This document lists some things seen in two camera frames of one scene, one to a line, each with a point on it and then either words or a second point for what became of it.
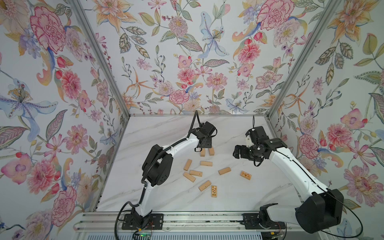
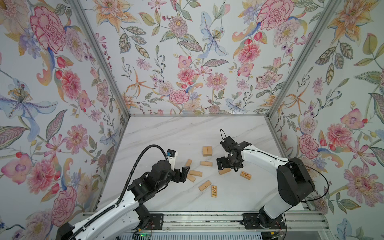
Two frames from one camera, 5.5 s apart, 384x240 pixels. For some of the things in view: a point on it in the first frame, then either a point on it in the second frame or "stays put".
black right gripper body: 249,153 -> 227,162
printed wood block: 245,175 stays put
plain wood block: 206,163 stays put
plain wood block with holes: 196,173 stays put
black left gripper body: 207,143 -> 174,175
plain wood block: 211,151 stays put
